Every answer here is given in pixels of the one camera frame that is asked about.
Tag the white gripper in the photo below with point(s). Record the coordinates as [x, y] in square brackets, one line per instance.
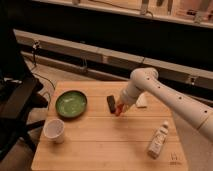
[128, 96]

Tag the orange red pepper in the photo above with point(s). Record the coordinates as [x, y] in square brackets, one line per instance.
[119, 109]

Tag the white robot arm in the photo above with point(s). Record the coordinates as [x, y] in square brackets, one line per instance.
[197, 114]

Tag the black rectangular block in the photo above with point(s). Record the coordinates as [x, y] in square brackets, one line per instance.
[111, 103]

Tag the green bowl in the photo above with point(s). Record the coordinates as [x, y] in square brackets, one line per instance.
[71, 104]

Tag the white paper cup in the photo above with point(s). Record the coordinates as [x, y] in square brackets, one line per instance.
[54, 130]

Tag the black chair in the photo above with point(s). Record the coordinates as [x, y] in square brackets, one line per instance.
[19, 94]

